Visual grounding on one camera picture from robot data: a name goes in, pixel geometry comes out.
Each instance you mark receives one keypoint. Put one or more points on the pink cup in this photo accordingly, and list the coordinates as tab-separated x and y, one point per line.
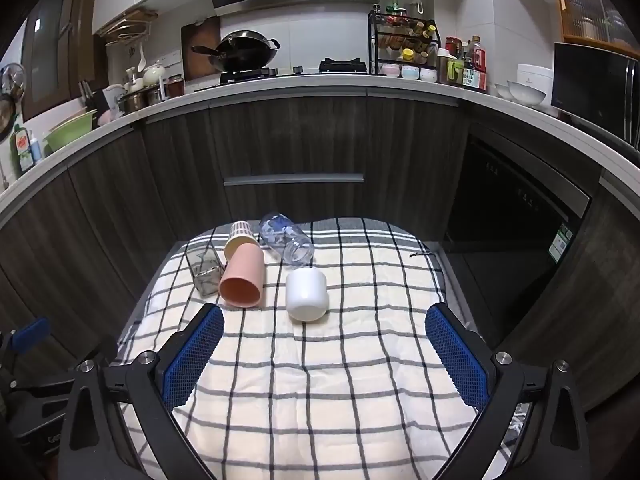
240	275

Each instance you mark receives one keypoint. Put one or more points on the light blue small bowl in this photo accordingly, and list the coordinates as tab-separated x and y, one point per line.
410	71

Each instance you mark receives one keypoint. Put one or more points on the steel pot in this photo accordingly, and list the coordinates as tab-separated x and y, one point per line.
134	101

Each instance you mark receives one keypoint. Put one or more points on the black white checked cloth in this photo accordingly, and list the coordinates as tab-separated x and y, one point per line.
320	390

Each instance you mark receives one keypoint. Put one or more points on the wooden glass-door cabinet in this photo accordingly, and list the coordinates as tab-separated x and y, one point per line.
585	7

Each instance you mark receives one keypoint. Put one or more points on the black knife block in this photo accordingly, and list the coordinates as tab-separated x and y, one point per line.
92	97

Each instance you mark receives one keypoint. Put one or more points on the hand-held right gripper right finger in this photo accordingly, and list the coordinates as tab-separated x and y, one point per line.
457	360

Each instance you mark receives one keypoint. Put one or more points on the pink small bowl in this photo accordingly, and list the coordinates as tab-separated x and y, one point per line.
388	68

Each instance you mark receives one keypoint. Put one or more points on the white electric kettle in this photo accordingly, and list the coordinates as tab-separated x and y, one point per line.
114	101

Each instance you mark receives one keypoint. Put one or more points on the black spice rack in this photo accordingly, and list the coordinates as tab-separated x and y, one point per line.
404	40

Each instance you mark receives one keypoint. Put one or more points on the brown cutting board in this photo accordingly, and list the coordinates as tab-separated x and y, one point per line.
197	40

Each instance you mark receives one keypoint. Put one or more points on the black wok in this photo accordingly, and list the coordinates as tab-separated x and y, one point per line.
245	51

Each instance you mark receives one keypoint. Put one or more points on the white hanging spatula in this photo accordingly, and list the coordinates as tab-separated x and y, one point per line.
142	60

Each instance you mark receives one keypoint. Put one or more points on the green dish soap bottle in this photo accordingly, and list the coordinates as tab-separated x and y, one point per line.
23	150

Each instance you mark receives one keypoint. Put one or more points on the black built-in dishwasher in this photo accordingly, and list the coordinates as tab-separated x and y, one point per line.
510	220

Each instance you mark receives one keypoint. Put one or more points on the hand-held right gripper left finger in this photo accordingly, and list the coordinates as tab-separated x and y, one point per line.
192	357

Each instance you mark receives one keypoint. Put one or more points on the clear blue-print glass bottle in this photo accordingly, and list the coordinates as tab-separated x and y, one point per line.
287	240

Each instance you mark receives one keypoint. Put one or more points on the wall rack with boards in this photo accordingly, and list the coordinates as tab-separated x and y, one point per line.
127	25

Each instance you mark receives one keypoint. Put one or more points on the white cup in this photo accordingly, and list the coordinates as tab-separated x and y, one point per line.
306	294

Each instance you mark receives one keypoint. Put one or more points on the square grey glass cup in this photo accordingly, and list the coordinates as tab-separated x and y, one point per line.
201	274

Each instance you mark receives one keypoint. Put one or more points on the white rice cooker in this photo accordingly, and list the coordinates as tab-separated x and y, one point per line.
535	72

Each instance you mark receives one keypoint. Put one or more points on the black gas stove burner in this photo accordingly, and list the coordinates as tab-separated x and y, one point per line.
248	75
343	65

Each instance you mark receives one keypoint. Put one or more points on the cream ribbed cup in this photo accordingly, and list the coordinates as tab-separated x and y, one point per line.
240	239

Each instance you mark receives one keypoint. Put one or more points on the white teapot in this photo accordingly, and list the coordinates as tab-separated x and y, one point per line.
153	75

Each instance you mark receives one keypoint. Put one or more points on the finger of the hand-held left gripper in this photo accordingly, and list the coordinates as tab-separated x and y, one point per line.
31	333

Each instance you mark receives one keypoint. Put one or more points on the green plastic basin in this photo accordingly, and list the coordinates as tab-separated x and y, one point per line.
70	132

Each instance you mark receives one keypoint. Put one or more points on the red lid jar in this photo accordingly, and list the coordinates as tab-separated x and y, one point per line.
452	46

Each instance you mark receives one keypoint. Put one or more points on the hanging glass pan lid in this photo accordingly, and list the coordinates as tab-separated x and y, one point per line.
12	80

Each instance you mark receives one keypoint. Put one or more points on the brown framed window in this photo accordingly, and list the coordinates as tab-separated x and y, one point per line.
60	35

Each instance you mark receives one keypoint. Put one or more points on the black microwave oven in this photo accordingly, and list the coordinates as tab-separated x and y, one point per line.
592	90

